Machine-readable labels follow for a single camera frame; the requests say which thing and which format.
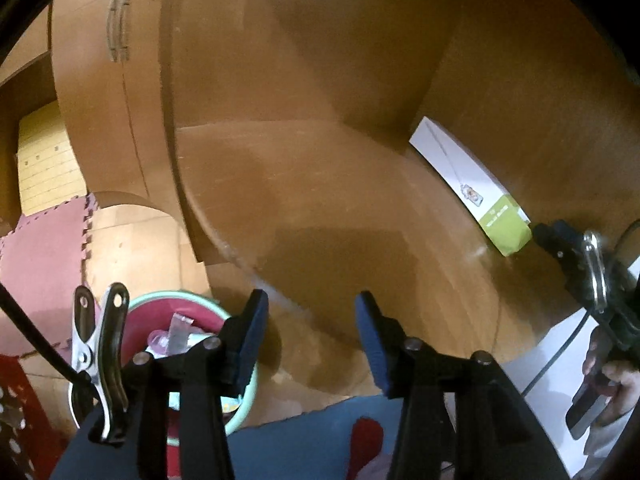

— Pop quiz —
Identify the person's right hand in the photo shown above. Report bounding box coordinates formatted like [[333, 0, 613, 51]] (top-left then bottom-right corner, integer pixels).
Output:
[[582, 327, 637, 426]]

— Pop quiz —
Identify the black cable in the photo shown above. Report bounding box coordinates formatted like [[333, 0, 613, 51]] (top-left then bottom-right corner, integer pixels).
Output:
[[520, 220, 640, 398], [0, 282, 88, 396]]

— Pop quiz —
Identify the cabinet door handle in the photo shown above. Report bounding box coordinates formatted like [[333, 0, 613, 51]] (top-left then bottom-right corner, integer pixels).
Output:
[[106, 0, 123, 63]]

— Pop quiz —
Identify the yellow grid mat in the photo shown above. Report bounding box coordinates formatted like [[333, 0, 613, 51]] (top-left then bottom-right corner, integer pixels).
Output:
[[17, 100, 88, 216]]

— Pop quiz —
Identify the blue foam mat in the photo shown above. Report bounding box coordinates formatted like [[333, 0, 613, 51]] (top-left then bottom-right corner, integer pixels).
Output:
[[227, 395, 401, 480]]

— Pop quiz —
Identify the pink foam mat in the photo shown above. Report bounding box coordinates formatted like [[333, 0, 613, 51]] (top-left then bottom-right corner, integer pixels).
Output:
[[0, 192, 103, 356]]

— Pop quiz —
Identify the metal spring clip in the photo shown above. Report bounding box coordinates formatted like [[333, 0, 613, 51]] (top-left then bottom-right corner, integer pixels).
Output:
[[581, 230, 610, 311], [70, 282, 130, 443]]

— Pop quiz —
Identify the round wooden table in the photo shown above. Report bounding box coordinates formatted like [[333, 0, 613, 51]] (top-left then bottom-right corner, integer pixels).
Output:
[[47, 0, 640, 366]]

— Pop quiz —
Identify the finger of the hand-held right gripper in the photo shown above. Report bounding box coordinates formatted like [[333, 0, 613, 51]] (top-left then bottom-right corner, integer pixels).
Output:
[[552, 219, 588, 256], [531, 222, 576, 281]]

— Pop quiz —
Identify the pink white plastic package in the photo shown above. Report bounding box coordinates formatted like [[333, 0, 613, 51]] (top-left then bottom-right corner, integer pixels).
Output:
[[145, 330, 173, 361]]

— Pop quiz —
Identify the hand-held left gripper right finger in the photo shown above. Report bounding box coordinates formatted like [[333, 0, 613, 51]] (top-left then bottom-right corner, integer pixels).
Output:
[[354, 291, 571, 480]]

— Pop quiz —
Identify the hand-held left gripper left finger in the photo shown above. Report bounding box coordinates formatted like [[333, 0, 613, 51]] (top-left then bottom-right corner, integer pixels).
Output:
[[122, 288, 271, 480]]

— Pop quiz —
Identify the white green cardboard box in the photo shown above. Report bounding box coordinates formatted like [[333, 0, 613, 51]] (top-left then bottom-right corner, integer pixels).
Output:
[[409, 116, 533, 257]]

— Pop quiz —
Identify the person's right forearm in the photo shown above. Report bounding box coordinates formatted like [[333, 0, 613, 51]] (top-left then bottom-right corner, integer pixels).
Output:
[[570, 410, 636, 480]]

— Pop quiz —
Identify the wooden side cabinet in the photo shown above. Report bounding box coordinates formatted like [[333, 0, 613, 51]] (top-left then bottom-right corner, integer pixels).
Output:
[[0, 20, 63, 231]]

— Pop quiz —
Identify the red slipper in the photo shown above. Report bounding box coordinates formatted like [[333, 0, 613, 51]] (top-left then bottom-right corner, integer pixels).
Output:
[[347, 417, 386, 480]]

